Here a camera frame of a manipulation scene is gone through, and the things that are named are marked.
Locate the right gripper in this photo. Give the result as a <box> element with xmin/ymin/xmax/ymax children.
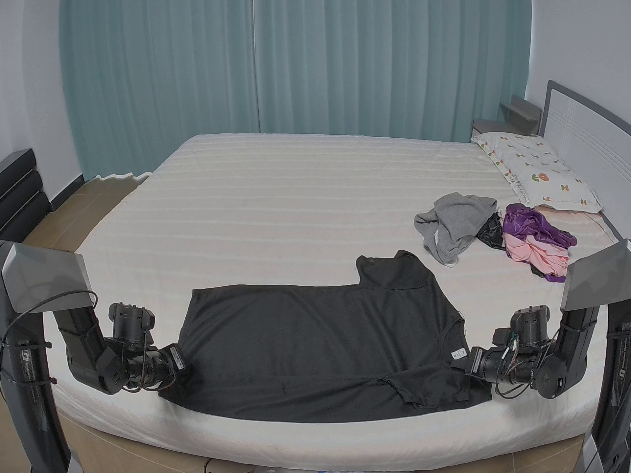
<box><xmin>466</xmin><ymin>347</ymin><xmax>503</xmax><ymax>382</ymax></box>

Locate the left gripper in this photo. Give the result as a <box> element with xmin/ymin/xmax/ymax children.
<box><xmin>148</xmin><ymin>344</ymin><xmax>187</xmax><ymax>385</ymax></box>

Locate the black T-shirt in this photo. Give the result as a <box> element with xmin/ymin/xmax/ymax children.
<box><xmin>159</xmin><ymin>250</ymin><xmax>493</xmax><ymax>423</ymax></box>

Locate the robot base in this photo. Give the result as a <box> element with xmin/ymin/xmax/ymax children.
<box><xmin>266</xmin><ymin>467</ymin><xmax>375</xmax><ymax>473</ymax></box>

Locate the bed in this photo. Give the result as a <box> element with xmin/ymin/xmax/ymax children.
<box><xmin>42</xmin><ymin>79</ymin><xmax>631</xmax><ymax>467</ymax></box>

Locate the pink garment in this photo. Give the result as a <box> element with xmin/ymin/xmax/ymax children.
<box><xmin>504</xmin><ymin>234</ymin><xmax>570</xmax><ymax>277</ymax></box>

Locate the black shiny garment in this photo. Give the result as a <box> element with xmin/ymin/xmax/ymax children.
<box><xmin>476</xmin><ymin>213</ymin><xmax>506</xmax><ymax>250</ymax></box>

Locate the purple garment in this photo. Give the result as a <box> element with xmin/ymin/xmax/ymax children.
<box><xmin>502</xmin><ymin>202</ymin><xmax>578</xmax><ymax>284</ymax></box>

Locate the grey garment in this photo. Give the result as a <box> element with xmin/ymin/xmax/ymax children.
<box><xmin>414</xmin><ymin>191</ymin><xmax>499</xmax><ymax>267</ymax></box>

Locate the white printed pillow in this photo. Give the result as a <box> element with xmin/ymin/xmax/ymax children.
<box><xmin>471</xmin><ymin>131</ymin><xmax>604</xmax><ymax>214</ymax></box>

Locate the dark chest of drawers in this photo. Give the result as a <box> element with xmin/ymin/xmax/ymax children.
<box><xmin>0</xmin><ymin>148</ymin><xmax>54</xmax><ymax>242</ymax></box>

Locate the grey bedside table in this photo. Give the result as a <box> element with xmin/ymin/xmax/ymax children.
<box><xmin>472</xmin><ymin>94</ymin><xmax>542</xmax><ymax>137</ymax></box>

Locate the blue-green curtain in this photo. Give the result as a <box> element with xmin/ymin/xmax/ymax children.
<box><xmin>58</xmin><ymin>0</ymin><xmax>262</xmax><ymax>178</ymax></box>
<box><xmin>252</xmin><ymin>0</ymin><xmax>534</xmax><ymax>142</ymax></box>

